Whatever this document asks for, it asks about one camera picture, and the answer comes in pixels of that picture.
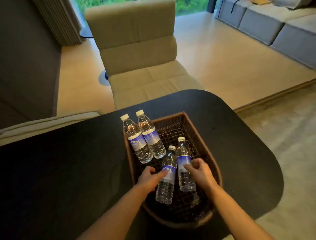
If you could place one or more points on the round floor lamp base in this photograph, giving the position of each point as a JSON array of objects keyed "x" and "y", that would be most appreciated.
[{"x": 103, "y": 78}]

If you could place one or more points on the person's right thumb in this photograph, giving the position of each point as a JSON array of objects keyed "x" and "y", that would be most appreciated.
[{"x": 189, "y": 169}]

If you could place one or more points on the black oval table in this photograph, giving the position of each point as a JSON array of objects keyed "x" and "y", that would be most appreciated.
[{"x": 74, "y": 173}]

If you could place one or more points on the clear plastic water bottle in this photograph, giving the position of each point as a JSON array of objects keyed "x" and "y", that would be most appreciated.
[
  {"x": 151, "y": 138},
  {"x": 184, "y": 170},
  {"x": 166, "y": 178},
  {"x": 138, "y": 142}
]

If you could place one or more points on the person's right hand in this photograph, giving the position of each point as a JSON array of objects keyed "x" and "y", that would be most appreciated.
[{"x": 203, "y": 173}]

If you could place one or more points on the beige upholstered chair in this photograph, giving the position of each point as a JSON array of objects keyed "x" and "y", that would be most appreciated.
[
  {"x": 138, "y": 61},
  {"x": 37, "y": 124}
]

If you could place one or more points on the person's left forearm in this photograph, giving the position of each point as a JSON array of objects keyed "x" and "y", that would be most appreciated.
[{"x": 116, "y": 215}]

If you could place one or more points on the person's left thumb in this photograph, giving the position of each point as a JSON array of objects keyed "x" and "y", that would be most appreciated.
[{"x": 150, "y": 170}]

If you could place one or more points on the person's right forearm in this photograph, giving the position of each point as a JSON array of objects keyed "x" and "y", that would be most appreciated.
[{"x": 239, "y": 214}]

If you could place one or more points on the brown wicker basket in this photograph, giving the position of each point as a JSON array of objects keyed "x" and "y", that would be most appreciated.
[{"x": 187, "y": 148}]

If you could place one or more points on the grey pleated curtain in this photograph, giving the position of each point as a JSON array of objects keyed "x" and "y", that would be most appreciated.
[{"x": 58, "y": 21}]

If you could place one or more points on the person's left hand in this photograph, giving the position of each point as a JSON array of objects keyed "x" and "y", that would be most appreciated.
[{"x": 148, "y": 179}]

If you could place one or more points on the grey modular sofa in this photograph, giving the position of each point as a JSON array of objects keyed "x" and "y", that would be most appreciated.
[{"x": 274, "y": 24}]

